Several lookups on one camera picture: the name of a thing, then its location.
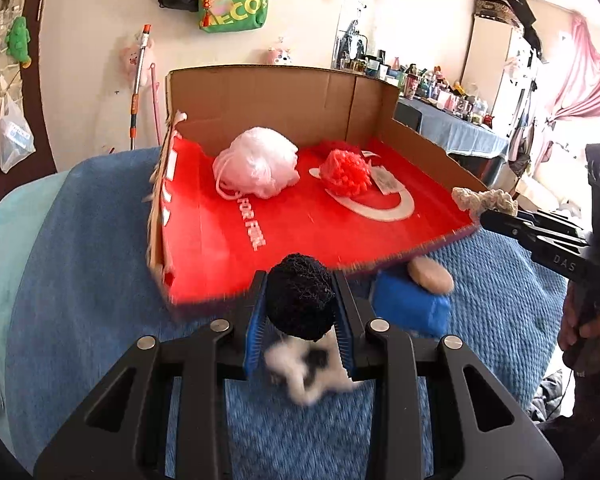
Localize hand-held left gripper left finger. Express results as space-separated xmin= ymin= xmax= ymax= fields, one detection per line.
xmin=34 ymin=270 xmax=269 ymax=480

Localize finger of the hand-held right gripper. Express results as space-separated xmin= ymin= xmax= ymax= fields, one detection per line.
xmin=517 ymin=210 xmax=588 ymax=245
xmin=480 ymin=209 xmax=600 ymax=286

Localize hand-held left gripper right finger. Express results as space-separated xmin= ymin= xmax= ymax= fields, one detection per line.
xmin=332 ymin=270 xmax=566 ymax=480

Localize black pompom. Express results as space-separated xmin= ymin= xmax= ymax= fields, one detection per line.
xmin=265 ymin=253 xmax=337 ymax=342

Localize black and white plush toy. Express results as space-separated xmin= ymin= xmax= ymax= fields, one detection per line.
xmin=264 ymin=332 xmax=366 ymax=406

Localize blue sponge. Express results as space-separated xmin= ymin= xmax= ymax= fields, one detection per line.
xmin=370 ymin=270 xmax=452 ymax=338

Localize beige crocheted cloth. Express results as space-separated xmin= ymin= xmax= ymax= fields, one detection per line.
xmin=451 ymin=186 xmax=518 ymax=218

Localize tan round sponge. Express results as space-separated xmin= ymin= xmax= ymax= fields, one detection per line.
xmin=407 ymin=256 xmax=455 ymax=293

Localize red mesh bath pouf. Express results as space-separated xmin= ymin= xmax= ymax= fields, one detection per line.
xmin=319 ymin=149 xmax=373 ymax=196

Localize white mesh bath pouf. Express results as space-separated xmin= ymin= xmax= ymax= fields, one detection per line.
xmin=212 ymin=127 xmax=301 ymax=201

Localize cardboard box with red lining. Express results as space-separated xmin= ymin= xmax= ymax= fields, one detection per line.
xmin=145 ymin=64 xmax=518 ymax=318

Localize hanging clothes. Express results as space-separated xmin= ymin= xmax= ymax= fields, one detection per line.
xmin=505 ymin=75 xmax=538 ymax=176

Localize pink curtain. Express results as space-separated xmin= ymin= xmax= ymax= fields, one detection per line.
xmin=530 ymin=15 xmax=600 ymax=181

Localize table with blue cloth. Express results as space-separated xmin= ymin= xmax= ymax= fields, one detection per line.
xmin=395 ymin=96 xmax=511 ymax=186

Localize dark cloth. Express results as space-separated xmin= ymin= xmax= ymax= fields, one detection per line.
xmin=527 ymin=367 xmax=588 ymax=441

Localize white wardrobe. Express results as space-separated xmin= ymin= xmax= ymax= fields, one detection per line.
xmin=460 ymin=12 xmax=543 ymax=126

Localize blue textured blanket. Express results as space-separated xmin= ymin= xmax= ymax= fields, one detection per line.
xmin=2 ymin=147 xmax=571 ymax=480

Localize cluttered table with bottles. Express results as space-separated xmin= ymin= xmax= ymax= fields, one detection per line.
xmin=337 ymin=50 xmax=496 ymax=126

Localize black clothes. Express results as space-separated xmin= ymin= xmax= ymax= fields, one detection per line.
xmin=497 ymin=0 xmax=543 ymax=51

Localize patterned storage case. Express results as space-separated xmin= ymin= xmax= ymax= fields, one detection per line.
xmin=475 ymin=0 xmax=523 ymax=28

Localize pink plastic rod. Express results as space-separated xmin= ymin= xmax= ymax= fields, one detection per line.
xmin=149 ymin=62 xmax=163 ymax=147

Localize light blue bed sheet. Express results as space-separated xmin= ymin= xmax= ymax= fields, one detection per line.
xmin=0 ymin=172 xmax=73 ymax=411

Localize pink plush toy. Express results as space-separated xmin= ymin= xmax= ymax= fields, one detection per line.
xmin=119 ymin=40 xmax=153 ymax=83

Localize clear plastic bag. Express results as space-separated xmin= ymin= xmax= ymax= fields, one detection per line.
xmin=0 ymin=94 xmax=37 ymax=175

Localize brown door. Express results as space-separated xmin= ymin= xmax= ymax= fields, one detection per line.
xmin=0 ymin=0 xmax=57 ymax=176

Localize beige hanging organizer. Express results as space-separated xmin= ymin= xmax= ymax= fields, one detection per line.
xmin=0 ymin=0 xmax=33 ymax=126

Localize green plush toy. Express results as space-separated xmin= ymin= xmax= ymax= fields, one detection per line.
xmin=5 ymin=16 xmax=33 ymax=70

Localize mop handle with orange tip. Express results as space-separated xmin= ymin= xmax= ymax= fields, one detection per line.
xmin=128 ymin=24 xmax=152 ymax=151

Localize wall mirror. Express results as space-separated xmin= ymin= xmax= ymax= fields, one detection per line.
xmin=331 ymin=0 xmax=376 ymax=73

